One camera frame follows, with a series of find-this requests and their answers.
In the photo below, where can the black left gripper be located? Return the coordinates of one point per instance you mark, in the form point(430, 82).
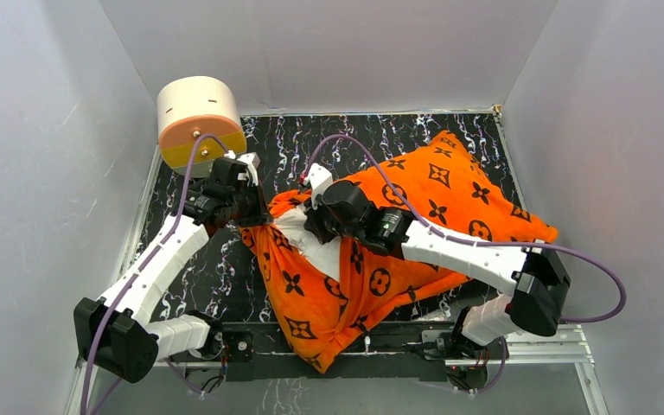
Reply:
point(253, 209)

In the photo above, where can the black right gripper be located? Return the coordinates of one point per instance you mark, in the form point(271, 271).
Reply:
point(315, 221)

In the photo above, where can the white pillow insert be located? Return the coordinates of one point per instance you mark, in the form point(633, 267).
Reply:
point(325, 257)

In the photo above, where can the orange patterned pillowcase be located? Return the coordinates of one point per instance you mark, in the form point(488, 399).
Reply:
point(441, 183)

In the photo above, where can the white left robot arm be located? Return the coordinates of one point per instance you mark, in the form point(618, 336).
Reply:
point(115, 332)

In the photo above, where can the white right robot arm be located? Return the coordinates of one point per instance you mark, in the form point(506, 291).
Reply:
point(531, 284)

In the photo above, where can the cream drum with orange face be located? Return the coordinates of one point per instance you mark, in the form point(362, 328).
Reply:
point(193, 106)

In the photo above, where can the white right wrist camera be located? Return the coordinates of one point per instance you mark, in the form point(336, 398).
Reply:
point(317, 179)

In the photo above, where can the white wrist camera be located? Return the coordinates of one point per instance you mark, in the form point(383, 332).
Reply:
point(317, 179)
point(252, 162)

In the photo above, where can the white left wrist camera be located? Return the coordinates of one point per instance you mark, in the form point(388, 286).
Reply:
point(252, 162)

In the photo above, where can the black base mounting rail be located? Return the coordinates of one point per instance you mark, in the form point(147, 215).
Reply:
point(420, 350)

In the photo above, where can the aluminium frame rail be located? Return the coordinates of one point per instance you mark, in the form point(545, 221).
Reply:
point(568, 346)

